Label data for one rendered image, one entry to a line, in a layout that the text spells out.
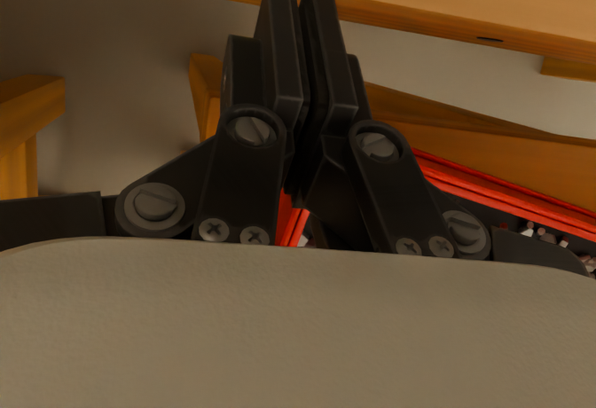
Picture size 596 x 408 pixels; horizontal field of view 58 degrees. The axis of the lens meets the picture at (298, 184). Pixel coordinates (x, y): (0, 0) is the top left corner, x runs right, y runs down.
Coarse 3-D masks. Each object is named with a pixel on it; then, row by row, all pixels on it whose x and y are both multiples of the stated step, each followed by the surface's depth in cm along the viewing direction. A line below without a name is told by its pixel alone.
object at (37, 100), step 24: (0, 96) 72; (24, 96) 77; (48, 96) 91; (0, 120) 67; (24, 120) 77; (48, 120) 92; (0, 144) 67; (24, 144) 84; (0, 168) 84; (24, 168) 85; (0, 192) 85; (24, 192) 86
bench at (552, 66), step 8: (544, 64) 124; (552, 64) 121; (560, 64) 119; (568, 64) 116; (576, 64) 114; (584, 64) 111; (544, 72) 123; (552, 72) 121; (560, 72) 118; (568, 72) 116; (576, 72) 113; (584, 72) 111; (592, 72) 109; (576, 80) 125; (584, 80) 113; (592, 80) 109
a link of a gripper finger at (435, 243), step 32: (352, 128) 10; (384, 128) 10; (352, 160) 10; (384, 160) 10; (416, 160) 10; (384, 192) 9; (416, 192) 9; (320, 224) 11; (384, 224) 9; (416, 224) 9; (448, 256) 9
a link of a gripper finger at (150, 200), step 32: (288, 0) 12; (256, 32) 13; (288, 32) 11; (224, 64) 12; (256, 64) 11; (288, 64) 10; (224, 96) 12; (256, 96) 11; (288, 96) 10; (288, 128) 10; (192, 160) 9; (288, 160) 10; (128, 192) 8; (160, 192) 8; (192, 192) 9; (128, 224) 8; (160, 224) 8; (192, 224) 8
